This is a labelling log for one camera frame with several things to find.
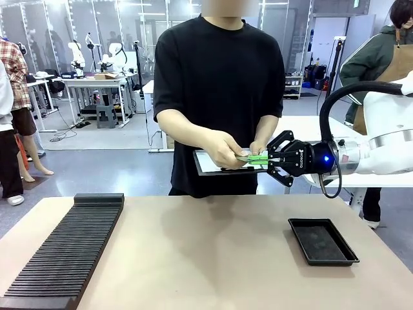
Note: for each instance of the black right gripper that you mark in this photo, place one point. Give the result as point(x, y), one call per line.
point(309, 158)

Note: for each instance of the green PCB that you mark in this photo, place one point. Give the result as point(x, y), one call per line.
point(244, 158)

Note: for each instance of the black tablet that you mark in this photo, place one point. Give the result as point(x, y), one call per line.
point(206, 163)

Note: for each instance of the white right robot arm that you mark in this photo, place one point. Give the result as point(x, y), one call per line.
point(384, 135)

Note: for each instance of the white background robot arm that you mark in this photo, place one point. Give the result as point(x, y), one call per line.
point(77, 55)

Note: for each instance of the person's left forearm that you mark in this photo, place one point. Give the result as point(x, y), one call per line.
point(267, 127)

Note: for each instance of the person's right forearm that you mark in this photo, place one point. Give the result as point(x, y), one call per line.
point(184, 127)

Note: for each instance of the black slotted PCB rack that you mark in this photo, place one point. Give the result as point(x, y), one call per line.
point(64, 258)

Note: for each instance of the person's left hand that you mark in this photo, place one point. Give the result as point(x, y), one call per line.
point(258, 147)

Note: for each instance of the person's right hand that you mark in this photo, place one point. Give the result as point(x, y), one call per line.
point(222, 150)

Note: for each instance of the wooden shoe shelf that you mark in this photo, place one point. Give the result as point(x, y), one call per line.
point(293, 87)

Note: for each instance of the black plastic tray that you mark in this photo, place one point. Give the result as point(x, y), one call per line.
point(322, 242)

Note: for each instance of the person's black T-shirt torso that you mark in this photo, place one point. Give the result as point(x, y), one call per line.
point(219, 71)

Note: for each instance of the black tripod pole white head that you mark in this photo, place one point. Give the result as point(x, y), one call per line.
point(335, 64)

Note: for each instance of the person in brown apron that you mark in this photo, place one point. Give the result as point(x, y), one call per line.
point(364, 58)

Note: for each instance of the thin black background tripod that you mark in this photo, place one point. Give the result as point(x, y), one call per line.
point(138, 74)

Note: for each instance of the grey step stool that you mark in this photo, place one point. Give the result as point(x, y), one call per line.
point(106, 116)

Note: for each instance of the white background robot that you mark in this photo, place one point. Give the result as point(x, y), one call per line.
point(117, 58)

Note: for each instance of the flat cardboard box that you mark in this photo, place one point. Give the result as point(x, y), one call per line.
point(104, 76)

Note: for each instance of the white desk with robots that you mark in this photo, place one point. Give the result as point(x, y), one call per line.
point(96, 82)

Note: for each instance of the small white desk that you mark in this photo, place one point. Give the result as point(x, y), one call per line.
point(38, 83)

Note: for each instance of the person white top dark trousers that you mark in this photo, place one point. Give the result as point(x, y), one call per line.
point(8, 145)

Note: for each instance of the figure in plaid shirt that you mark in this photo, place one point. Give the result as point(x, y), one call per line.
point(17, 77)

